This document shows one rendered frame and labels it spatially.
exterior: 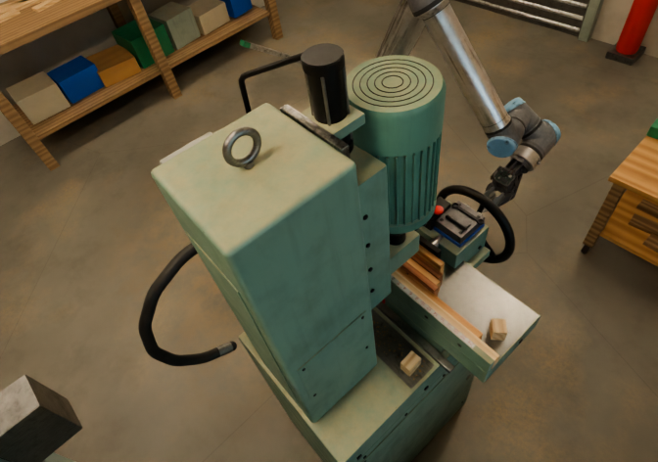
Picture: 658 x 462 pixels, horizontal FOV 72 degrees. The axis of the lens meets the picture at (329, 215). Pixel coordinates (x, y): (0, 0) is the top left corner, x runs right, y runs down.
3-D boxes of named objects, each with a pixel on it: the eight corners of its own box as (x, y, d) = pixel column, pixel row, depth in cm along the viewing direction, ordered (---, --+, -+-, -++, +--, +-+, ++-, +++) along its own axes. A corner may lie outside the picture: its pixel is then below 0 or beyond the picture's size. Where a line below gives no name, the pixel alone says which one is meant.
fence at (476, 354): (491, 369, 102) (494, 360, 98) (486, 375, 102) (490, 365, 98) (322, 226, 135) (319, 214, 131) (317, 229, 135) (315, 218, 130)
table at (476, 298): (558, 303, 117) (564, 292, 112) (484, 385, 106) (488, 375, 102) (390, 188, 150) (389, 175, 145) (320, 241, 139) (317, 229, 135)
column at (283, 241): (379, 365, 116) (360, 162, 62) (313, 428, 108) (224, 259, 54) (323, 309, 129) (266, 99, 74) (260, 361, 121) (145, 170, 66)
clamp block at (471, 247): (486, 247, 127) (491, 227, 120) (454, 275, 122) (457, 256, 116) (445, 218, 135) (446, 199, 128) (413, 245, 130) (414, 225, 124)
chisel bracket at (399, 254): (419, 254, 115) (420, 234, 108) (380, 288, 110) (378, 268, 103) (398, 238, 119) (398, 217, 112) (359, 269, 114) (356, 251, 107)
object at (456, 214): (484, 226, 121) (487, 212, 116) (457, 250, 117) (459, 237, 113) (446, 201, 128) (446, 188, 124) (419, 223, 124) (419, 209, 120)
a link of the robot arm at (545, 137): (533, 119, 161) (551, 138, 163) (511, 145, 160) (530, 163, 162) (549, 115, 152) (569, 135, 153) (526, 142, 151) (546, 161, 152)
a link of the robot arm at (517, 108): (511, 109, 147) (536, 135, 149) (522, 89, 153) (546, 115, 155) (490, 122, 155) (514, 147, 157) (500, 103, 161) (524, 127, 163)
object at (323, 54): (367, 147, 74) (360, 52, 61) (331, 172, 71) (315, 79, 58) (335, 126, 78) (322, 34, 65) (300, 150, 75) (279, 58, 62)
